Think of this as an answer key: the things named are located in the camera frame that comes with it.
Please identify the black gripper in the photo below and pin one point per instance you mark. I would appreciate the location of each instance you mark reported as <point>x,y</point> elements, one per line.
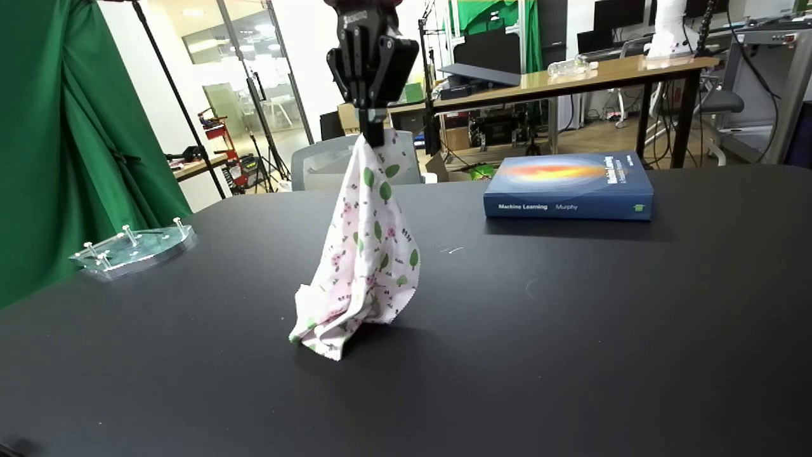
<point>368,67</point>

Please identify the white cloth with green dots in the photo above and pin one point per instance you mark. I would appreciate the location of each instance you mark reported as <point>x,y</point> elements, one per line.
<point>365,255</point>

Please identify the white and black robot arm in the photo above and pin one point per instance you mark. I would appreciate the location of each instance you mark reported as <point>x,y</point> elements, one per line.
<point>365,12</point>

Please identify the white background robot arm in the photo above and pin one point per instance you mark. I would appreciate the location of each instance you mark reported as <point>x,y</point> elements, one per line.
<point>672,29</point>

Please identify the black slanted desk monitor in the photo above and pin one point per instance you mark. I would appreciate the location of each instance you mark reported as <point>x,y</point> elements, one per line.
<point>486,60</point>

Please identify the red cart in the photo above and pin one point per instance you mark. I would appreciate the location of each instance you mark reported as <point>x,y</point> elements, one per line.
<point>238,155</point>

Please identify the green poster board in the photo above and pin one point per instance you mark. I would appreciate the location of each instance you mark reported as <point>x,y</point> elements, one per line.
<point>508,27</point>

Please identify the black backdrop pole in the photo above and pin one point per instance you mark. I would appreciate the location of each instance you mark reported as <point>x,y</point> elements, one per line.
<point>178,102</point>

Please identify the blue hardcover book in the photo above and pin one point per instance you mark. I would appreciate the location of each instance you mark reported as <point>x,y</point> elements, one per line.
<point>568,180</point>

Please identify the clear plastic container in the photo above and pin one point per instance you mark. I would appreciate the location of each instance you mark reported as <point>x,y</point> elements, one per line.
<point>575,69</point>

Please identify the wooden desk with black legs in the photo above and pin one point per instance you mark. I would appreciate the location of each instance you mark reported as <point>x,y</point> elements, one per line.
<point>593,74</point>

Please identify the black computer monitor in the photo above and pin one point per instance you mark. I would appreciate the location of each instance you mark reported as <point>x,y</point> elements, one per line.
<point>620,15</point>

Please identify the clear acrylic plate with bolts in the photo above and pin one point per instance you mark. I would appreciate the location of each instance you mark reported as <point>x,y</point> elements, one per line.
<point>131,248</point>

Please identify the green curtain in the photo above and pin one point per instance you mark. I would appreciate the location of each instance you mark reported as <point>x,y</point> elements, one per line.
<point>60,128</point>

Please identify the grey chair with armrests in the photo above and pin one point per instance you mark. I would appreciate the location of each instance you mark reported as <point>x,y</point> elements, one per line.
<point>762,93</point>

